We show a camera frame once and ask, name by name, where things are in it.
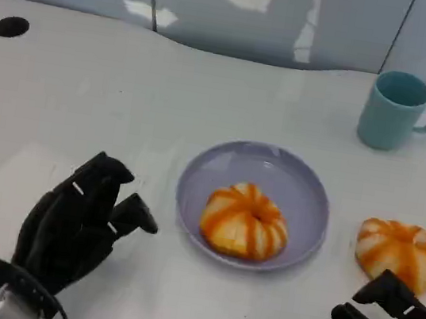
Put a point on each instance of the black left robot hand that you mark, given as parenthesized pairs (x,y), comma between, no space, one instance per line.
(65,234)

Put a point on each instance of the orange and white bread roll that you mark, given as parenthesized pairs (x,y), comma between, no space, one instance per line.
(246,220)
(400,247)

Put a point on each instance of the lilac plate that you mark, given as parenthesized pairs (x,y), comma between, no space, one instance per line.
(268,167)

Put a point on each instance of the pale green mug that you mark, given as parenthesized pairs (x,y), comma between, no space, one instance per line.
(387,117)

